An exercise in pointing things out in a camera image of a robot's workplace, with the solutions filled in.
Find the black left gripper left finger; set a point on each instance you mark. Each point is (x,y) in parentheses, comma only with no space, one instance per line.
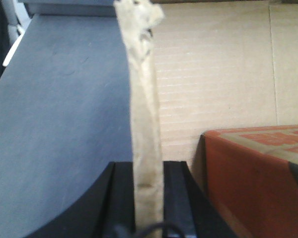
(109,202)

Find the red printed cardboard box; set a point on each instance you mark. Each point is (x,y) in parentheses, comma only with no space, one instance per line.
(252,179)

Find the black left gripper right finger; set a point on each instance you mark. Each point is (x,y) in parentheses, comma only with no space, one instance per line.
(187,207)

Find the large brown cardboard box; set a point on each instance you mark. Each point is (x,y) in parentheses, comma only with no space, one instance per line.
(196,67)

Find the white bar at shelf edge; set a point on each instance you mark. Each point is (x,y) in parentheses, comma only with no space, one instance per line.
(12,51)

